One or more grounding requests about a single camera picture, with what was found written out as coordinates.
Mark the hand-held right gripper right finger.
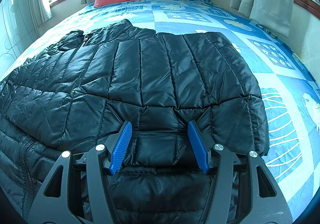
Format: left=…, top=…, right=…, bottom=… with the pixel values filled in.
left=187, top=120, right=293, bottom=224

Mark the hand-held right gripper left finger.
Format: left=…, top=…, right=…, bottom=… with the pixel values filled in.
left=24, top=121, right=132, bottom=224

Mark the black puffer jacket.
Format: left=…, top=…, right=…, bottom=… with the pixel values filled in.
left=0, top=19, right=270, bottom=224

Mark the bed with blue patterned sheet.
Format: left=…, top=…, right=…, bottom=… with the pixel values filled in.
left=0, top=0, right=320, bottom=224

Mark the glass door with circle pattern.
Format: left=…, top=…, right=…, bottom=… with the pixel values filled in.
left=0, top=0, right=38, bottom=65

